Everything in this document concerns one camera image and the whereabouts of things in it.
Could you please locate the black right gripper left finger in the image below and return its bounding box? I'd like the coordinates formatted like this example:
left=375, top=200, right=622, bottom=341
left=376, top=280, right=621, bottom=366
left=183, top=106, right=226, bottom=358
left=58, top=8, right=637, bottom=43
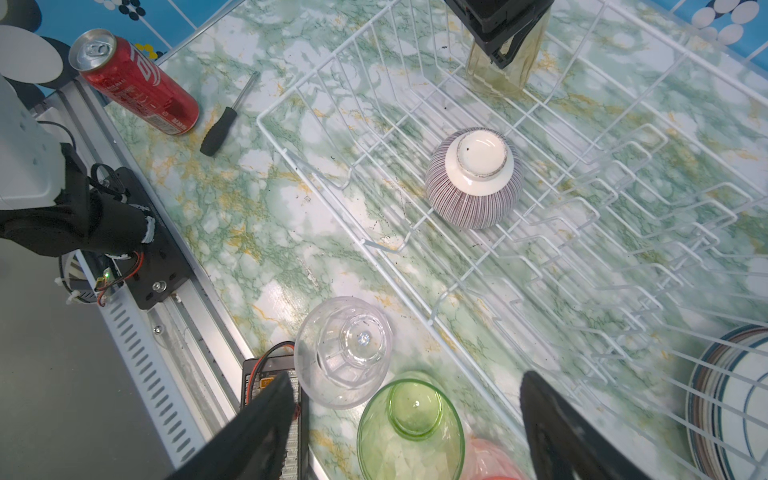
left=169, top=373, right=296, bottom=479

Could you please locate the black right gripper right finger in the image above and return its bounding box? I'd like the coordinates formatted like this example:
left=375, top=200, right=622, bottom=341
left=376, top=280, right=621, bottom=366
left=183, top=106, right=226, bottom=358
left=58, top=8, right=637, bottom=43
left=520, top=371, right=648, bottom=480

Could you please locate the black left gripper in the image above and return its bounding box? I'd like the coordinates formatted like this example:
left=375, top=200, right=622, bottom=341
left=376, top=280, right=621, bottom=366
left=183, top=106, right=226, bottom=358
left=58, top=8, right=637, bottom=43
left=445, top=0, right=553, bottom=70

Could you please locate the yellow glass cup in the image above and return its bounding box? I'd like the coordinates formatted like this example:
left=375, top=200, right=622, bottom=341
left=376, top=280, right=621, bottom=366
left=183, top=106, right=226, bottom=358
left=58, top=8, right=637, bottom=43
left=465, top=5, right=553, bottom=97

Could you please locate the pink glass cup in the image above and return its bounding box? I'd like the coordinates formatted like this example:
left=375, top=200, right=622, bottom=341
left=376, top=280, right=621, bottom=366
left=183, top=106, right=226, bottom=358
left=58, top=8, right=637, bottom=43
left=460, top=438, right=526, bottom=480

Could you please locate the clear glass cup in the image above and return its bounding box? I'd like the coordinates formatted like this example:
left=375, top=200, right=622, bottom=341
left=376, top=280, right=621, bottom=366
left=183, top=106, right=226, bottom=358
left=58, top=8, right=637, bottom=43
left=294, top=296, right=394, bottom=410

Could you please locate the striped ceramic bowl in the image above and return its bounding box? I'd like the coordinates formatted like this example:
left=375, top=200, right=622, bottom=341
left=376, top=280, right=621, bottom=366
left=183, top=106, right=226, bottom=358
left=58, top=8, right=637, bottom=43
left=424, top=127, right=525, bottom=230

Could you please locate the green glass cup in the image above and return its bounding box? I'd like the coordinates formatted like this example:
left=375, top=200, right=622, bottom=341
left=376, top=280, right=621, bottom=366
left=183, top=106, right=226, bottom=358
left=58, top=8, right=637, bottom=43
left=356, top=371, right=466, bottom=479

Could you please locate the plain white plate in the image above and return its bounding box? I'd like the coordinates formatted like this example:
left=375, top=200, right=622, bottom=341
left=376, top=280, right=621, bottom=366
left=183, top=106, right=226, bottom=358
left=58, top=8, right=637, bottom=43
left=686, top=326, right=767, bottom=479

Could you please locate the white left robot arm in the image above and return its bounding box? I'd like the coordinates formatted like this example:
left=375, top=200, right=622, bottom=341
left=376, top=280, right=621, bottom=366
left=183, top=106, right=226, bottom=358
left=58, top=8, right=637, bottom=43
left=1, top=29, right=200, bottom=256

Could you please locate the black connector box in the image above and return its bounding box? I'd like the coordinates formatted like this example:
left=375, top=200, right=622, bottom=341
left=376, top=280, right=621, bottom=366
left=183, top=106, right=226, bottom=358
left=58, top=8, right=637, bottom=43
left=239, top=340, right=311, bottom=480

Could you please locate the black screwdriver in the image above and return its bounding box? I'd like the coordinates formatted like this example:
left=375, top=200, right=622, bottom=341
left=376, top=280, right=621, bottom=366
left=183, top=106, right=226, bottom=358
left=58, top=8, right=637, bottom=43
left=199, top=71, right=261, bottom=157

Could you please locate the red soda can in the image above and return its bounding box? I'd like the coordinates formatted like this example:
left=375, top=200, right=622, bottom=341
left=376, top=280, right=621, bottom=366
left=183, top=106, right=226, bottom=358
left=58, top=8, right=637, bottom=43
left=68, top=29, right=200, bottom=136

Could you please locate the aluminium front rail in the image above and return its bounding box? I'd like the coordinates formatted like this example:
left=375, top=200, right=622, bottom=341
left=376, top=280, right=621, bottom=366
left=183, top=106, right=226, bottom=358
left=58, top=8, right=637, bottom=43
left=35, top=78, right=253, bottom=439

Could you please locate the white slotted cable duct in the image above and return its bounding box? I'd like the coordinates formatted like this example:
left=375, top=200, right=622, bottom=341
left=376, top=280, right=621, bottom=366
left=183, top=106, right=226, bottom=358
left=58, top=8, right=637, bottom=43
left=98, top=287, right=205, bottom=468

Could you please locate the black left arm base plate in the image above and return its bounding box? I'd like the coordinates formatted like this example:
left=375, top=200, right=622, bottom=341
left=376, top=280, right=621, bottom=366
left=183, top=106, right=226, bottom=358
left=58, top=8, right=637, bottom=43
left=85, top=163, right=192, bottom=310

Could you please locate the white wire dish rack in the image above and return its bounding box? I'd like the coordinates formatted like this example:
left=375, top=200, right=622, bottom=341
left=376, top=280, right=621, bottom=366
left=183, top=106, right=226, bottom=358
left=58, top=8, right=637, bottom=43
left=258, top=1, right=767, bottom=479

